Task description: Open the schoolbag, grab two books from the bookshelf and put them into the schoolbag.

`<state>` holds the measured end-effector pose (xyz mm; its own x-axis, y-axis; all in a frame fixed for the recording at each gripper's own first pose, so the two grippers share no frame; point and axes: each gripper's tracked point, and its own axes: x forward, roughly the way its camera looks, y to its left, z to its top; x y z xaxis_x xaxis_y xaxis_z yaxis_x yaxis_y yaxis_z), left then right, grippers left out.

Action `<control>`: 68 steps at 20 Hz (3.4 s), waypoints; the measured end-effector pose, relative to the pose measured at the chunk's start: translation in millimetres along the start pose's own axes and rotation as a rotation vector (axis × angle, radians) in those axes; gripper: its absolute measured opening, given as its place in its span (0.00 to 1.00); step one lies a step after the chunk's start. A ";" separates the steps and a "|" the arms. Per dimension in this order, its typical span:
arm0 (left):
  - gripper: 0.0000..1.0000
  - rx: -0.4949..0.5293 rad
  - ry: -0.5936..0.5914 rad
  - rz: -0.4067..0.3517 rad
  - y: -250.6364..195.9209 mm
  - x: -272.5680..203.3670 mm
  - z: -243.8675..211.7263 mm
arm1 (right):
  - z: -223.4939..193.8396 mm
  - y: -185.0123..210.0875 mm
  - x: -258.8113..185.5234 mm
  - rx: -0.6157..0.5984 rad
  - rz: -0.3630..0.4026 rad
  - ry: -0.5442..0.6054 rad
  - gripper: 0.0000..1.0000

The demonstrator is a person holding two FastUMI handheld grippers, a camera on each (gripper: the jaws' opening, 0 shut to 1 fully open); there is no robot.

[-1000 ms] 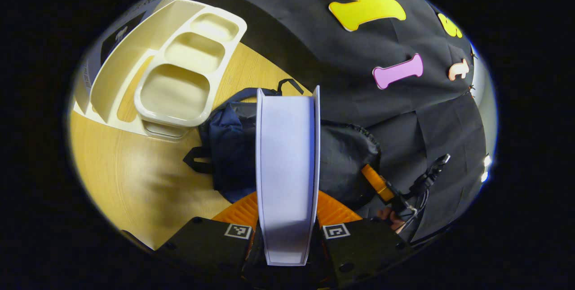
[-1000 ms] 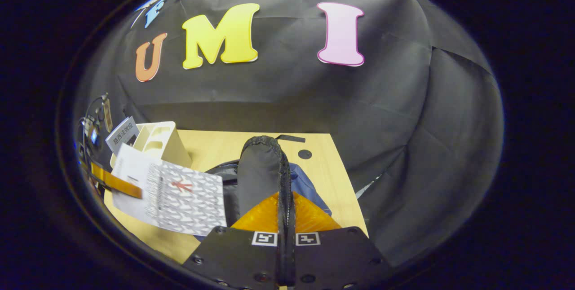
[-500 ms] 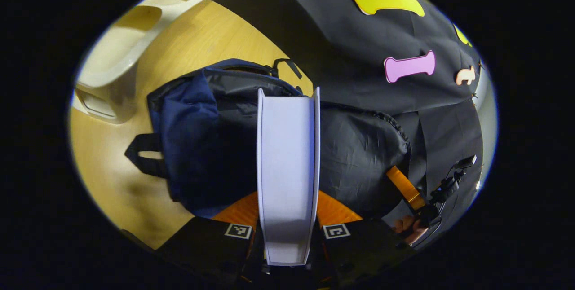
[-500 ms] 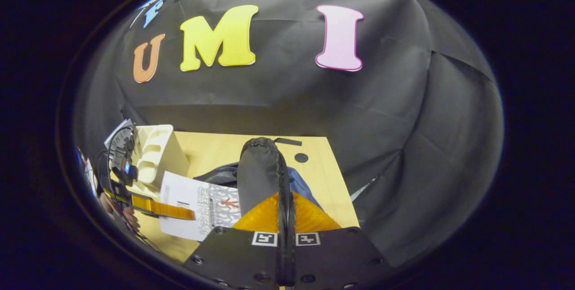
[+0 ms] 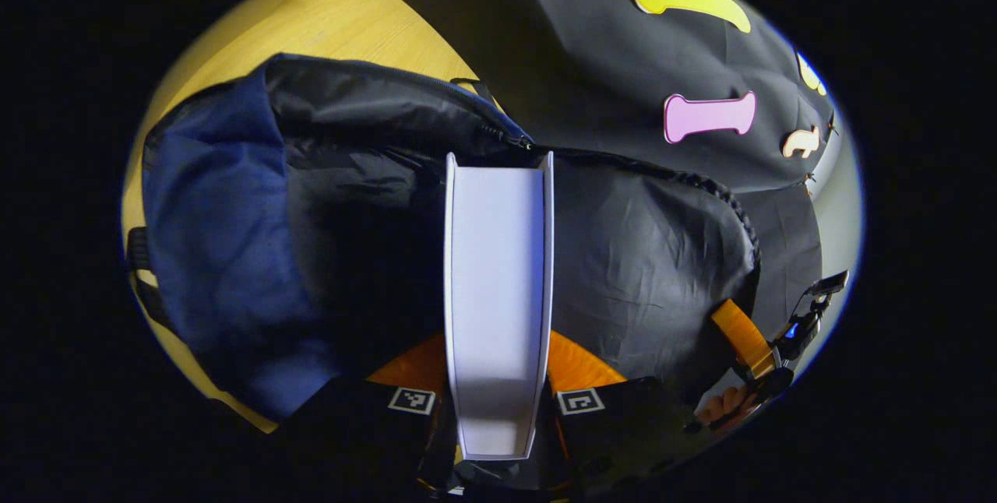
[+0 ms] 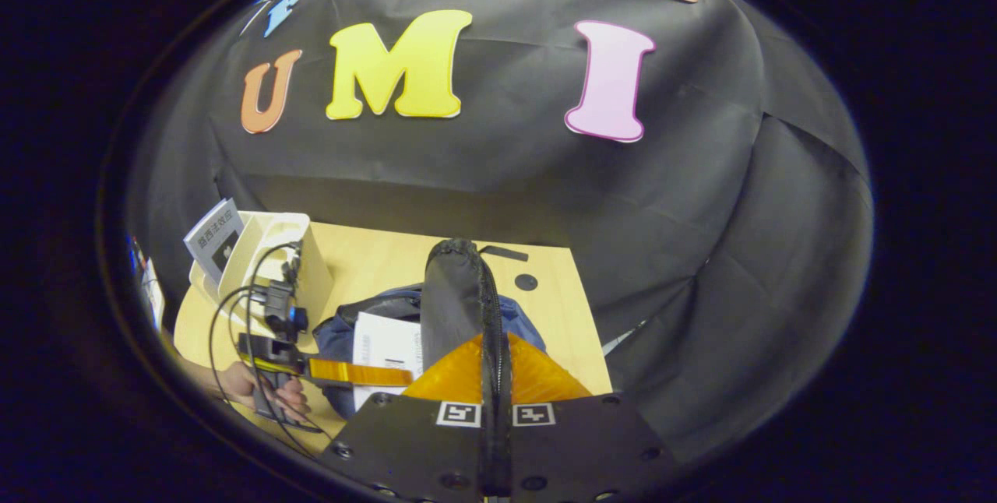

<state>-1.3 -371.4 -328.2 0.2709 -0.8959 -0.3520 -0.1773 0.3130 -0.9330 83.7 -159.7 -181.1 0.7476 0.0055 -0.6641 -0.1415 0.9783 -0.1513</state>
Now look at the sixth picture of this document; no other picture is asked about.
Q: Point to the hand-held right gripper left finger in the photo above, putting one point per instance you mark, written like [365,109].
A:
[420,448]

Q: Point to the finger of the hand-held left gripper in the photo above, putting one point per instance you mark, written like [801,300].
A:
[358,372]

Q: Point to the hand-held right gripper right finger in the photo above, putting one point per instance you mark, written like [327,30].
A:
[576,448]

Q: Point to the white bookshelf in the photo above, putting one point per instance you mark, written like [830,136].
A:
[311,269]

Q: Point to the grey cover book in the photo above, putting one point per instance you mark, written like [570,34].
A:
[214,242]

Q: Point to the blue schoolbag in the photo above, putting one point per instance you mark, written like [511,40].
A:
[452,293]

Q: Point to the white side desk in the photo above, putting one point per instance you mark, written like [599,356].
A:
[153,293]

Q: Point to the computer monitor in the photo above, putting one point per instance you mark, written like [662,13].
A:
[135,252]

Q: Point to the black backdrop cloth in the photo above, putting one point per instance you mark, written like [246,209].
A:
[483,168]

